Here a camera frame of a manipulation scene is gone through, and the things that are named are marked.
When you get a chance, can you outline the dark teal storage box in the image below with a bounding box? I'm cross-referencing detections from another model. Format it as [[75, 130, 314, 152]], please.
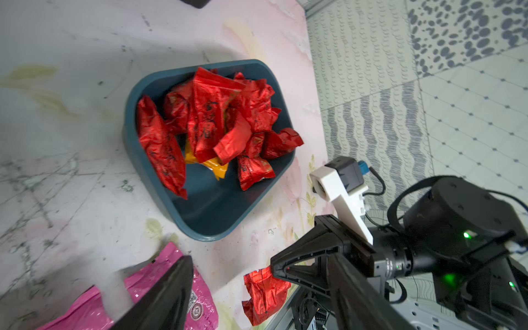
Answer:
[[122, 66, 296, 242]]

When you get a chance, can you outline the yellow tea bag in box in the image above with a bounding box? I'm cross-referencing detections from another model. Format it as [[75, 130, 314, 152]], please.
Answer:
[[184, 140, 229, 181]]

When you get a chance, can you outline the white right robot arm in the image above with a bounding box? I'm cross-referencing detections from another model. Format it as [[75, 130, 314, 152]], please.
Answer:
[[271, 176, 527, 329]]

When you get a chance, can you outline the long red tea bag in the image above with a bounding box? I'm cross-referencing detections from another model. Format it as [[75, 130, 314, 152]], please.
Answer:
[[136, 95, 188, 199]]

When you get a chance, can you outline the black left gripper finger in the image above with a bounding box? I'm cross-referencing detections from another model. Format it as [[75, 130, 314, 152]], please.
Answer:
[[112, 256, 194, 330]]

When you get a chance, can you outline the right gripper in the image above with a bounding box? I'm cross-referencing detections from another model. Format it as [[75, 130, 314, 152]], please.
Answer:
[[270, 214, 415, 330]]

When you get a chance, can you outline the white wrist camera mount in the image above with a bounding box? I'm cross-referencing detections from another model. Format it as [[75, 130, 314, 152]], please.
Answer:
[[309, 156, 373, 244]]

